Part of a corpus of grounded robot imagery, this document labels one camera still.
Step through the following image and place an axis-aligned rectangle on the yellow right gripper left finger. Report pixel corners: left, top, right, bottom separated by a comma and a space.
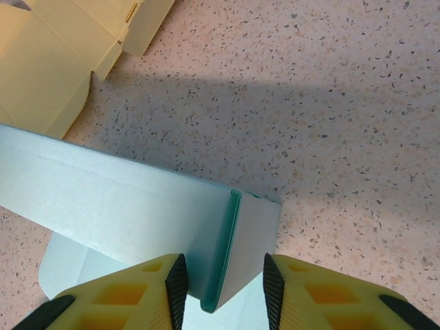
12, 253, 189, 330

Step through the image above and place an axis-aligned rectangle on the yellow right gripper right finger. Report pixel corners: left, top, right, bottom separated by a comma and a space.
263, 253, 440, 330

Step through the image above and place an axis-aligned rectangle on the light blue paper box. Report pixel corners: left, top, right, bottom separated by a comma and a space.
0, 123, 282, 330

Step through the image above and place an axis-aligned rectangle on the yellow paper box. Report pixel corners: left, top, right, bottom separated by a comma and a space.
0, 0, 176, 140

